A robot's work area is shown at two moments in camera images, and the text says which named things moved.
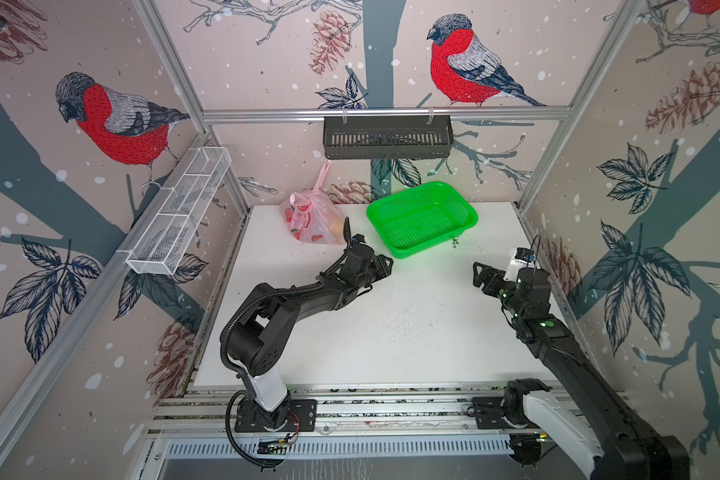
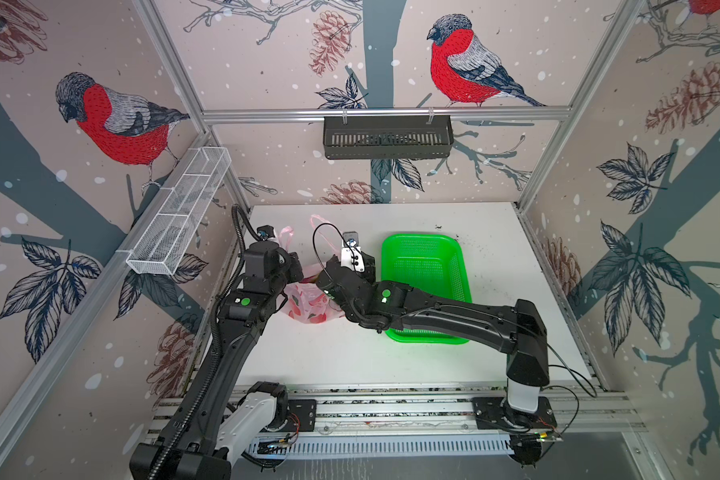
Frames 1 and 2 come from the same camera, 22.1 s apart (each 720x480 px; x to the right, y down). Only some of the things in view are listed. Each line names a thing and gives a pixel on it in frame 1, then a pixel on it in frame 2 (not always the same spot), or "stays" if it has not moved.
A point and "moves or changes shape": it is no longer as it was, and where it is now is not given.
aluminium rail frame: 202,423 stays
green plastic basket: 421,217 to 429,262
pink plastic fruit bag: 311,216 moves or changes shape
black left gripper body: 377,269 to 289,270
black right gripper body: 505,291 to 370,275
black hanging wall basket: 388,139 stays
